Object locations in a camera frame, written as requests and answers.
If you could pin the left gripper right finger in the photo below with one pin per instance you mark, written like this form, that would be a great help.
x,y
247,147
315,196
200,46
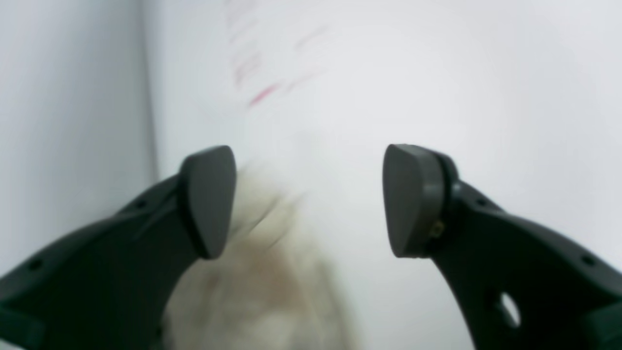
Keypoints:
x,y
518,284

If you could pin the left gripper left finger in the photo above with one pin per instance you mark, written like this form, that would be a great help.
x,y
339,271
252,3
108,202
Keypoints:
x,y
105,286

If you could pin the beige T-shirt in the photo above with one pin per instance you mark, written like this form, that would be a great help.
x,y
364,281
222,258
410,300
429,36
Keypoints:
x,y
272,288

